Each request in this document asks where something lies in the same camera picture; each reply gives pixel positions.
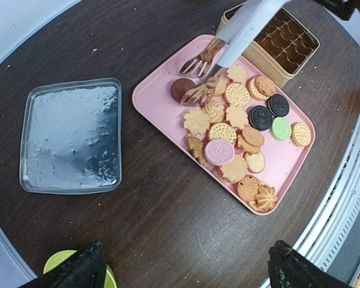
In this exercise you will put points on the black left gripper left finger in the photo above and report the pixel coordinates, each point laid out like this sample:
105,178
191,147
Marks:
85,268

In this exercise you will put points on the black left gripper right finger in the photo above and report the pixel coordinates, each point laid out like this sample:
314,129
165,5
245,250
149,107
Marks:
288,268

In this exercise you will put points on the silver metal tin lid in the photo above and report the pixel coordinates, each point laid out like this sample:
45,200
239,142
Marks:
71,138

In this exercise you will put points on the green round cookie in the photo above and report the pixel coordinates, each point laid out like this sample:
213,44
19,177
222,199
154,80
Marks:
281,129

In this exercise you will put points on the dark red round cookie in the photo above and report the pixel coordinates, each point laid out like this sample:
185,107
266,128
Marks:
179,87

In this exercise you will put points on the green bowl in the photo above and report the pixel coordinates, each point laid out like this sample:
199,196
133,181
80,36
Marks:
57,258

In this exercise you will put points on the swirl butter cookie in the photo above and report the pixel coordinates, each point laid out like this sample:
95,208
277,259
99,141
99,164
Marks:
265,199

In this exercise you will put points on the yellow round cookie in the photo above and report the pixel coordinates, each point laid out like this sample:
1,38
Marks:
301,134

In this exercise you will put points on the pink round cookie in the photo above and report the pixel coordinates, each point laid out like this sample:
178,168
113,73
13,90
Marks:
219,152

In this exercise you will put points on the black sandwich cookie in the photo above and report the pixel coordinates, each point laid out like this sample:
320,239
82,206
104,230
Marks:
278,105
260,118

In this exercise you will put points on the pink tray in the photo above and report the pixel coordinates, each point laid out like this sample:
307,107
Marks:
152,99

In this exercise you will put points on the gold cookie tin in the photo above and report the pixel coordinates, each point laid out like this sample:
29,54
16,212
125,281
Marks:
282,48

